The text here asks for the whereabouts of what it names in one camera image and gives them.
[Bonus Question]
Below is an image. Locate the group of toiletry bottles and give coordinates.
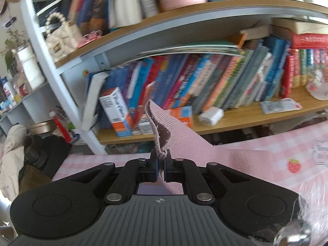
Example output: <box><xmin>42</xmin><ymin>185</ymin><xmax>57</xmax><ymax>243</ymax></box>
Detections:
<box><xmin>0</xmin><ymin>75</ymin><xmax>26</xmax><ymax>111</ymax></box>

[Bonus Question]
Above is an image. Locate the white ceramic vase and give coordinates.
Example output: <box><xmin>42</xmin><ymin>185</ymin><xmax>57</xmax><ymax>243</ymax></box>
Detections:
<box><xmin>16</xmin><ymin>44</ymin><xmax>46</xmax><ymax>90</ymax></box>

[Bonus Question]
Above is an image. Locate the dried flower plant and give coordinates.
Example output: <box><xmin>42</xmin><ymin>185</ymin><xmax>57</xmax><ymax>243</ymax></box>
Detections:
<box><xmin>0</xmin><ymin>29</ymin><xmax>29</xmax><ymax>67</ymax></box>

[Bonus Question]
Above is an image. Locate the black box device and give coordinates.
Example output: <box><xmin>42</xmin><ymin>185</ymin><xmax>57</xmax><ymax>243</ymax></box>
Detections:
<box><xmin>24</xmin><ymin>134</ymin><xmax>72</xmax><ymax>179</ymax></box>

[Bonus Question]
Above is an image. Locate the pink checked cartoon tablecloth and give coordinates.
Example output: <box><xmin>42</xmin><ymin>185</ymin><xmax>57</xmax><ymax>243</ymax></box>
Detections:
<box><xmin>51</xmin><ymin>118</ymin><xmax>328</xmax><ymax>237</ymax></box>

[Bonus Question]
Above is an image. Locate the purple and pink sweater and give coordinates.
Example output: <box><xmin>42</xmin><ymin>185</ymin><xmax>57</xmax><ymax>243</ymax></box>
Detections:
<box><xmin>137</xmin><ymin>99</ymin><xmax>260</xmax><ymax>196</ymax></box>

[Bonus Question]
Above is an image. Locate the row of colourful books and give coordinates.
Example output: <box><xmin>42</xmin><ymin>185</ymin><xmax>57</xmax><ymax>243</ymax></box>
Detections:
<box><xmin>81</xmin><ymin>34</ymin><xmax>328</xmax><ymax>132</ymax></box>

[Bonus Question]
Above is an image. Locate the colourful ornament on white plate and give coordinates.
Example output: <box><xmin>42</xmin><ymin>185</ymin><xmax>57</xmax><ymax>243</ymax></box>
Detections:
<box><xmin>305</xmin><ymin>64</ymin><xmax>328</xmax><ymax>101</ymax></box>

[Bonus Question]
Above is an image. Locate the gold round tin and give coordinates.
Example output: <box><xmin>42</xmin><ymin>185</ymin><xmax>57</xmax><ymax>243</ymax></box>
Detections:
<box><xmin>29</xmin><ymin>120</ymin><xmax>58</xmax><ymax>135</ymax></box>

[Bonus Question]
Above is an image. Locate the white charger adapter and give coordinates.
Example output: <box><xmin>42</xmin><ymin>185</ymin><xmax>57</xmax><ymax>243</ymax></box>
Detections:
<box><xmin>198</xmin><ymin>107</ymin><xmax>225</xmax><ymax>126</ymax></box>

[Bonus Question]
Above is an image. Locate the cream quilted pearl handbag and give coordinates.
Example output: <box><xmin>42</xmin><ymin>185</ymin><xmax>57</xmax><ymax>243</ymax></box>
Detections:
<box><xmin>44</xmin><ymin>13</ymin><xmax>83</xmax><ymax>63</ymax></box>

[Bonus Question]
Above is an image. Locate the beige jacket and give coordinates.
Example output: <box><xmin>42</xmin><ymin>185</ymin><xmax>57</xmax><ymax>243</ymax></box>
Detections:
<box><xmin>0</xmin><ymin>124</ymin><xmax>29</xmax><ymax>201</ymax></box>

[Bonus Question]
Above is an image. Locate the tall white orange toothpaste box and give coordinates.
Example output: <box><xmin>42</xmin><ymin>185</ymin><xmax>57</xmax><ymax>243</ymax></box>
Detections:
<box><xmin>98</xmin><ymin>87</ymin><xmax>134</xmax><ymax>137</ymax></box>

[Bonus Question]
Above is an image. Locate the flat blue white packet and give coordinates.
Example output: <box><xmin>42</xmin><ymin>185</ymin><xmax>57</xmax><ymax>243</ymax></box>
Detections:
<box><xmin>259</xmin><ymin>98</ymin><xmax>303</xmax><ymax>115</ymax></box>

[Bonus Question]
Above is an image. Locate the brown cloth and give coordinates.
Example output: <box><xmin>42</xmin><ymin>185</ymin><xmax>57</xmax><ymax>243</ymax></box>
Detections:
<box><xmin>19</xmin><ymin>165</ymin><xmax>52</xmax><ymax>194</ymax></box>

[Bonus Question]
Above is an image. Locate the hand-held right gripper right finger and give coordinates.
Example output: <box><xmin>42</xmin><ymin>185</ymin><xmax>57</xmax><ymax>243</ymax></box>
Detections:
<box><xmin>163</xmin><ymin>150</ymin><xmax>251</xmax><ymax>205</ymax></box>

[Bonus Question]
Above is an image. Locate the white bookshelf with wooden shelves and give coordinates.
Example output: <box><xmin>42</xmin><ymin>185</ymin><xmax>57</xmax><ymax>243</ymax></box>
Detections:
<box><xmin>0</xmin><ymin>0</ymin><xmax>328</xmax><ymax>156</ymax></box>

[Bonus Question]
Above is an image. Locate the long white orange toothpaste box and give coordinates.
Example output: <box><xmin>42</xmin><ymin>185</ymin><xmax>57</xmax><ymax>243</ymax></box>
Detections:
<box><xmin>137</xmin><ymin>105</ymin><xmax>195</xmax><ymax>135</ymax></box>

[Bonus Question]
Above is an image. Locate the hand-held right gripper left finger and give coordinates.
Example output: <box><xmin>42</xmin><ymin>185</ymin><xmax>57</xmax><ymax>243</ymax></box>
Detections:
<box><xmin>67</xmin><ymin>149</ymin><xmax>158</xmax><ymax>205</ymax></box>

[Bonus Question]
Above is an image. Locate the silver round bead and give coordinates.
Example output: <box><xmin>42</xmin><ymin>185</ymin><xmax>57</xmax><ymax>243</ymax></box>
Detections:
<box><xmin>274</xmin><ymin>220</ymin><xmax>312</xmax><ymax>246</ymax></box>

